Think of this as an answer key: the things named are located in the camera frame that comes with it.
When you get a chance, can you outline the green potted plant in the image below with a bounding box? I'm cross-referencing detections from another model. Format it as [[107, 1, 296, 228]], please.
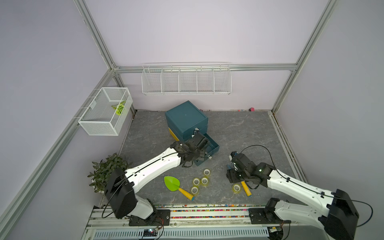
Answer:
[[87, 153, 132, 194]]

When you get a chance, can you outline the green toy shovel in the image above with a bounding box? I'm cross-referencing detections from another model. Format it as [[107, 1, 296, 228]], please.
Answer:
[[164, 176, 194, 201]]

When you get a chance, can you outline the teal three-drawer cabinet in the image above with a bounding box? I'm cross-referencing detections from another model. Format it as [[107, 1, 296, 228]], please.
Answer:
[[165, 101, 220, 161]]

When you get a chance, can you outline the blue toy rake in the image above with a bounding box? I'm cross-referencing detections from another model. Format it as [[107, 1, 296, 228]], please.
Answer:
[[226, 165, 252, 197]]

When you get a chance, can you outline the white mesh wall basket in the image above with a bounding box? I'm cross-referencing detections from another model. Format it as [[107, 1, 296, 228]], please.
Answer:
[[78, 87, 133, 136]]

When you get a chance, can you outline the white wire wall shelf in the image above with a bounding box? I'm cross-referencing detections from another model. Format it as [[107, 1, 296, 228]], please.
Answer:
[[141, 64, 232, 95]]

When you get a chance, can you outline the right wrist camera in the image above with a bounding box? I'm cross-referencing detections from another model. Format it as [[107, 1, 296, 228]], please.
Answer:
[[229, 151, 238, 161]]

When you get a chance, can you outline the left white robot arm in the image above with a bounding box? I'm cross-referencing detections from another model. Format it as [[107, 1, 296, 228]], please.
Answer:
[[104, 131, 211, 226]]

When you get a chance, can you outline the green toy in basket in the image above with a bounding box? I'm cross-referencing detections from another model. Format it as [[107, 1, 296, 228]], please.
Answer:
[[112, 101, 126, 116]]

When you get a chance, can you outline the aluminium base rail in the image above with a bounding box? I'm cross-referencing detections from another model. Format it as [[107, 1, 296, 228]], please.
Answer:
[[86, 202, 324, 229]]

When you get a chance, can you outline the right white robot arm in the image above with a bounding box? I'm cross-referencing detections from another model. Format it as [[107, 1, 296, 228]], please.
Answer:
[[227, 152, 359, 240]]

